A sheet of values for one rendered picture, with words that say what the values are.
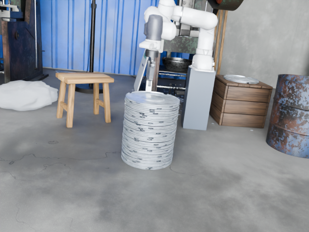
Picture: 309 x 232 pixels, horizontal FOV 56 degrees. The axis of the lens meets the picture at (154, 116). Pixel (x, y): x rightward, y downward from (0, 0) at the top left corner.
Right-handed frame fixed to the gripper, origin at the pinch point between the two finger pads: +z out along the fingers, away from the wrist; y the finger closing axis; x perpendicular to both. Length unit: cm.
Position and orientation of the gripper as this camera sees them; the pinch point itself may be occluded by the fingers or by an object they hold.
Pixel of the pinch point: (148, 85)
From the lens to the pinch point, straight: 167.4
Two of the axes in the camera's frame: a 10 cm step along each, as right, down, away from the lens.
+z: -1.0, 9.5, 3.0
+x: -9.7, -0.3, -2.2
